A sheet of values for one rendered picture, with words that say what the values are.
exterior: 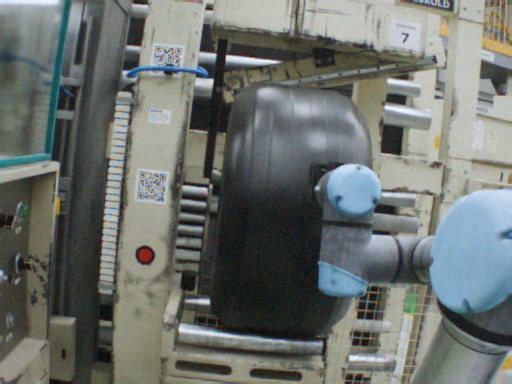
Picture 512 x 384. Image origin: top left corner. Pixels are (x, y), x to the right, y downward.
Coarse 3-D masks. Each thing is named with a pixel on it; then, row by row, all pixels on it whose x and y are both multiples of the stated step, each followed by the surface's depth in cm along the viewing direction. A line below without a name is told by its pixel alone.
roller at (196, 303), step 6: (186, 300) 169; (192, 300) 169; (198, 300) 169; (204, 300) 170; (186, 306) 169; (192, 306) 169; (198, 306) 169; (204, 306) 169; (210, 306) 169; (210, 312) 170
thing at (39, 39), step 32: (0, 0) 81; (32, 0) 96; (64, 0) 115; (0, 32) 84; (32, 32) 99; (64, 32) 118; (0, 64) 86; (32, 64) 102; (0, 96) 88; (32, 96) 105; (0, 128) 91; (32, 128) 108; (0, 160) 91; (32, 160) 108
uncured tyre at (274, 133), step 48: (240, 96) 144; (288, 96) 139; (336, 96) 144; (240, 144) 131; (288, 144) 129; (336, 144) 131; (240, 192) 127; (288, 192) 126; (240, 240) 127; (288, 240) 126; (240, 288) 131; (288, 288) 130
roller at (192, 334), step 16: (176, 336) 141; (192, 336) 141; (208, 336) 141; (224, 336) 142; (240, 336) 142; (256, 336) 143; (272, 336) 143; (288, 336) 144; (304, 336) 145; (288, 352) 143; (304, 352) 143; (320, 352) 143
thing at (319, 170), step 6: (330, 162) 106; (336, 162) 106; (318, 168) 113; (324, 168) 112; (330, 168) 106; (336, 168) 106; (312, 174) 112; (318, 174) 111; (324, 174) 110; (312, 180) 112; (318, 180) 111; (312, 186) 111; (312, 192) 111; (312, 198) 112; (312, 204) 112; (318, 204) 106
